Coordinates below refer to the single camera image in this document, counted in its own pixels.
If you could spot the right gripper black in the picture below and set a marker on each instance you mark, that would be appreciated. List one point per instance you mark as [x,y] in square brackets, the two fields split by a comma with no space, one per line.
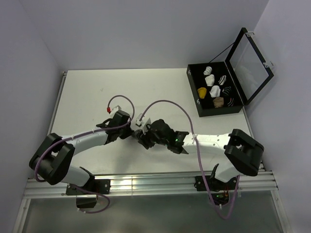
[145,140]

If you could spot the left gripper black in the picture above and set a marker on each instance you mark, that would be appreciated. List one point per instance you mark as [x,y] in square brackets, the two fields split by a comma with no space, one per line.
[128,133]

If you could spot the yellow sock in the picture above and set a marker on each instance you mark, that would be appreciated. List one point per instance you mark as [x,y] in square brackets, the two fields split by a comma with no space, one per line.
[202,92]

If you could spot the grey sock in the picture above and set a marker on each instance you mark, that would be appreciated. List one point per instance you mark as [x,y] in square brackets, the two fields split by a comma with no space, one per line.
[137,134]

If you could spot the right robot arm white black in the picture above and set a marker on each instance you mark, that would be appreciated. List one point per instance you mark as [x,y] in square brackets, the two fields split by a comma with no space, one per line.
[243,153]

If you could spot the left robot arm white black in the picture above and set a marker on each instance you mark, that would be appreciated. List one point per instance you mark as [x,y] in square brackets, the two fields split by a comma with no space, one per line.
[52,160]

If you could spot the black storage box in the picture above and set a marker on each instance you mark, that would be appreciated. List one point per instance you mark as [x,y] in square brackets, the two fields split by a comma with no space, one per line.
[205,106]

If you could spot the brown rolled sock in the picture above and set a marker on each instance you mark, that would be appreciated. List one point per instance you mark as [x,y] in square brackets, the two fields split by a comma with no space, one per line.
[218,102]

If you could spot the white rolled sock lower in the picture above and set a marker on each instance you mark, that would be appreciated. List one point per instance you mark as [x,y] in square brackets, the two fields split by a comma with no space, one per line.
[215,91]

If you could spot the white rolled sock upper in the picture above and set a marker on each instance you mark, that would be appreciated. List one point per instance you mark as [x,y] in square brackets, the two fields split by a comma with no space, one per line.
[210,79]

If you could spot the dark colourful striped rolled sock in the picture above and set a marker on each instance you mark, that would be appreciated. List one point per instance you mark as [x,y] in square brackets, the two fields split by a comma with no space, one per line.
[229,101]

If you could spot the black white striped rolled sock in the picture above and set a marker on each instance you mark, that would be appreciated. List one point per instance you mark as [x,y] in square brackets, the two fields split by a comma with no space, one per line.
[222,80]

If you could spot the black electronics box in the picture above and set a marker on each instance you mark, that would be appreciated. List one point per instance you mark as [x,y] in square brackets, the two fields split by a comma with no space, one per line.
[86,203]

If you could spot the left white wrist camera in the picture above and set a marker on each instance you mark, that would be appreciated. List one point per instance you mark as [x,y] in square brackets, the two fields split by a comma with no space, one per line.
[113,110]

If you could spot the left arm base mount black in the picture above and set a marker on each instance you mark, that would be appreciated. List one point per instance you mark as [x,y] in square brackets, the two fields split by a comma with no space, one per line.
[96,186]

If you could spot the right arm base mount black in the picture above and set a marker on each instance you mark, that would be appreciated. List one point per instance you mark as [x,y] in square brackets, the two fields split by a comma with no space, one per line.
[214,184]

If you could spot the glass box lid black frame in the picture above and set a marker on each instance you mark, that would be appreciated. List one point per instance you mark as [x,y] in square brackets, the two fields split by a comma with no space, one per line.
[247,66]

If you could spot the aluminium frame rail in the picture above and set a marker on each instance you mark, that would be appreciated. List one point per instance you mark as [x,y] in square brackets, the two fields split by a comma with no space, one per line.
[136,185]

